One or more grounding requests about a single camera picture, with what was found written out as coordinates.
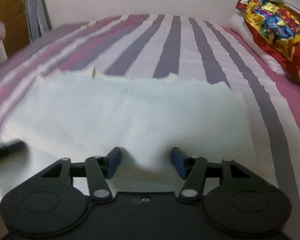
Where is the grey curtain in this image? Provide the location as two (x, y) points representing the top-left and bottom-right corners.
(25, 0), (50, 42)

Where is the brown wooden door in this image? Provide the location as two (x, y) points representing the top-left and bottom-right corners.
(0, 0), (30, 57)

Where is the white pillow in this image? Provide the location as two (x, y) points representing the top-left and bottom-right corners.
(229, 12), (285, 75)

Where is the striped bed sheet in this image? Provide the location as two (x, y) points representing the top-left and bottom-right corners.
(0, 15), (300, 239)

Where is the colourful red yellow blanket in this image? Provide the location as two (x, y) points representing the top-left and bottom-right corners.
(236, 0), (300, 80)

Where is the white cloth garment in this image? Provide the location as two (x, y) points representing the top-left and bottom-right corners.
(0, 73), (256, 191)

